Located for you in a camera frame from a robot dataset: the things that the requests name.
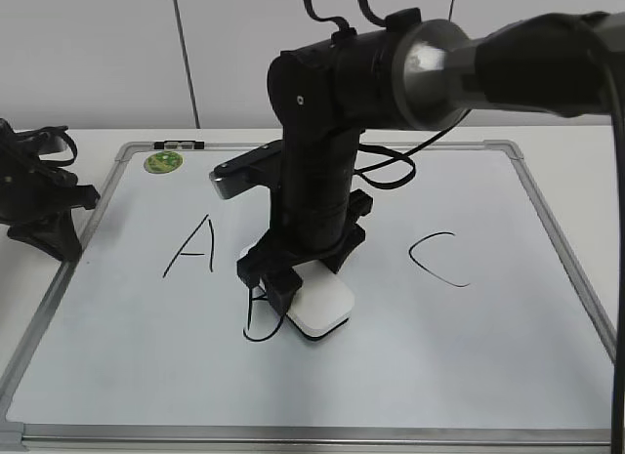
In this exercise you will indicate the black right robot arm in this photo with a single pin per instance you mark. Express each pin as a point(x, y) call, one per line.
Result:
point(419, 76)

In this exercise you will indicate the green round magnet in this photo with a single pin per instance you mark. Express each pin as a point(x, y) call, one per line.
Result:
point(163, 162)

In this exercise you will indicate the aluminium framed whiteboard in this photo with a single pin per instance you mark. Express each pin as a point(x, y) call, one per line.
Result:
point(473, 328)

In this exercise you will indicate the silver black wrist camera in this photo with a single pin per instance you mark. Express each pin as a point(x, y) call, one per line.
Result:
point(244, 176)

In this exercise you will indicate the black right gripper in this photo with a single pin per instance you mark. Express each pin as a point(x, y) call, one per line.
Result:
point(272, 258)

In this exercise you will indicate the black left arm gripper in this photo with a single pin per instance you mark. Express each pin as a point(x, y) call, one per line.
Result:
point(37, 190)

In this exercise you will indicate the white whiteboard eraser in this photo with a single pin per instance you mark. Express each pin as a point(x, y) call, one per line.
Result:
point(320, 306)

